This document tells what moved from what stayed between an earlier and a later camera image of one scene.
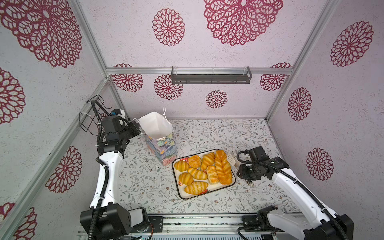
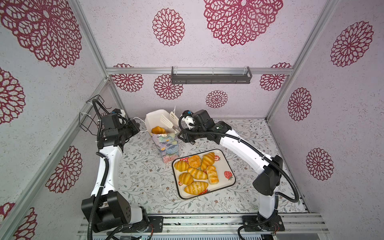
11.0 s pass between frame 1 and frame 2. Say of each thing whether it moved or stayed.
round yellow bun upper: stayed
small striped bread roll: stayed
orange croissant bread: stayed
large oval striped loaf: stayed
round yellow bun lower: stayed
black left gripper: stayed
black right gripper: moved
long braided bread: moved
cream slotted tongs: moved
